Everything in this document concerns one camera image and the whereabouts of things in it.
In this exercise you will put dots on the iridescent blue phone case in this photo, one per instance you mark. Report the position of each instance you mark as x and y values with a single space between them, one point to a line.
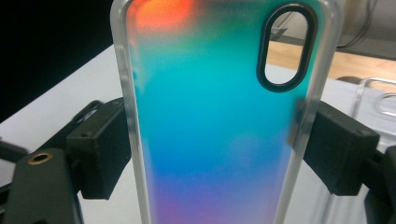
218 124

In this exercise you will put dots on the clear plastic tray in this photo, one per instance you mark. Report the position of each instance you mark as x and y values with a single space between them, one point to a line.
375 93

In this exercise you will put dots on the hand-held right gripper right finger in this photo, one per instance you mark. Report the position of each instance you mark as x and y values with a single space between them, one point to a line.
339 146

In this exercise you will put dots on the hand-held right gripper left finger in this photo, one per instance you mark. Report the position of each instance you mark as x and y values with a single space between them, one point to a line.
99 146

